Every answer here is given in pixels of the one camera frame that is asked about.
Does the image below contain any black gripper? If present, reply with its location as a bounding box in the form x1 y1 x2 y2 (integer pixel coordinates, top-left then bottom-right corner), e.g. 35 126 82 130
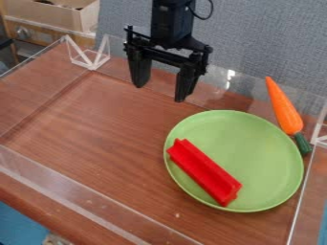
125 25 214 102

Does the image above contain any green plastic plate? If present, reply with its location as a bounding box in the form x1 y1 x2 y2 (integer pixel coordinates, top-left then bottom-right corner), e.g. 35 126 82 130
163 110 305 212

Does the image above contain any orange toy carrot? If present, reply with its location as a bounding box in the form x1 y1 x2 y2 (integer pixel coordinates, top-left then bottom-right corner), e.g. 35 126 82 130
266 77 313 156

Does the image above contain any red plastic block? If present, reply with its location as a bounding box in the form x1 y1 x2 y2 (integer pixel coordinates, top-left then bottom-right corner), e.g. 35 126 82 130
166 139 243 207

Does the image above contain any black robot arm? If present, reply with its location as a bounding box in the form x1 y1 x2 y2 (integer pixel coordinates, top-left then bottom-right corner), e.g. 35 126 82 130
125 0 214 102

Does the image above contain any cardboard box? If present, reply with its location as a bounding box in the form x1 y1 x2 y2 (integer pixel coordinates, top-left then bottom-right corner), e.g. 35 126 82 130
4 0 101 33

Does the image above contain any wooden shelf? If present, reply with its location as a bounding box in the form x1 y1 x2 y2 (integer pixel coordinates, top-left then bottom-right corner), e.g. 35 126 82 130
0 15 97 70

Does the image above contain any black cable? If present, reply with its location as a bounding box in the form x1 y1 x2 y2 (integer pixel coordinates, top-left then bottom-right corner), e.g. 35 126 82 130
189 0 215 21

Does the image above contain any clear acrylic tray wall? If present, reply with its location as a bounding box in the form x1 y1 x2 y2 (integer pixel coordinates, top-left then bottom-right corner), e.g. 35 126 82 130
0 41 327 245

